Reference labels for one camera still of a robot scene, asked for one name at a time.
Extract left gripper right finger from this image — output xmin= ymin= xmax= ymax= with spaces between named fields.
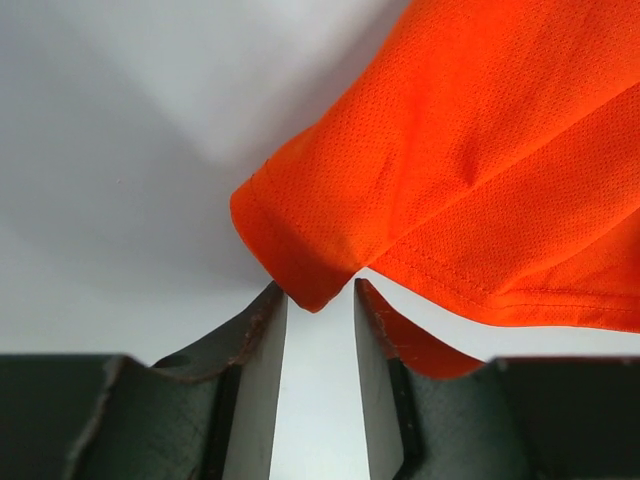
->
xmin=354 ymin=279 xmax=639 ymax=479

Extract orange t shirt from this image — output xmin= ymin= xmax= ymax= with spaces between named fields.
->
xmin=230 ymin=1 xmax=639 ymax=332

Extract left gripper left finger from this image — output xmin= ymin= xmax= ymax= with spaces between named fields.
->
xmin=1 ymin=284 xmax=287 ymax=479

